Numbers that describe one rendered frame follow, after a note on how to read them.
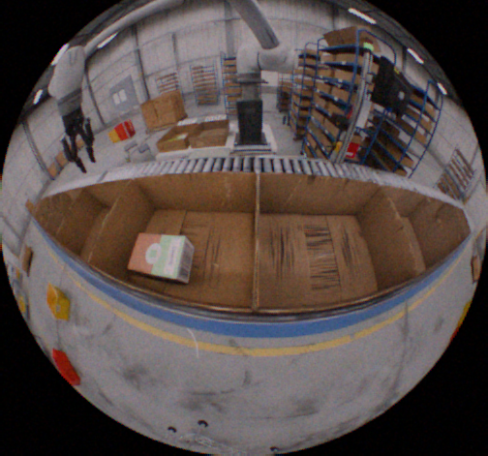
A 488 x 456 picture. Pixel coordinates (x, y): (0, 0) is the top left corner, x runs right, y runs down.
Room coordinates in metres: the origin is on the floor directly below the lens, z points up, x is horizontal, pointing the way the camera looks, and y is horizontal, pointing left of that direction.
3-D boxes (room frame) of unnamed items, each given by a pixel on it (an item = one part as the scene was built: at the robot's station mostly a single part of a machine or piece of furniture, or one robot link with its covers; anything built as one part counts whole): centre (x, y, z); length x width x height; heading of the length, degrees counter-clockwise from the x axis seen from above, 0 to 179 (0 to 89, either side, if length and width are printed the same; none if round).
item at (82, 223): (0.20, 0.56, 0.96); 0.39 x 0.29 x 0.17; 83
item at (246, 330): (-0.15, -0.75, 0.85); 11.18 x 0.03 x 0.12; 83
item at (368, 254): (0.11, -0.22, 0.96); 0.39 x 0.29 x 0.17; 83
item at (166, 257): (0.11, 0.24, 0.92); 0.16 x 0.11 x 0.07; 86
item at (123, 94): (4.22, 3.26, 1.02); 1.30 x 0.50 x 2.05; 71
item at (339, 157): (0.78, -0.72, 1.11); 0.12 x 0.05 x 0.88; 83
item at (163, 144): (1.24, 0.54, 0.80); 0.38 x 0.28 x 0.10; 174
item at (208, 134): (1.21, 0.24, 0.80); 0.38 x 0.28 x 0.10; 175
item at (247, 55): (1.12, -0.10, 1.38); 0.18 x 0.16 x 0.22; 55
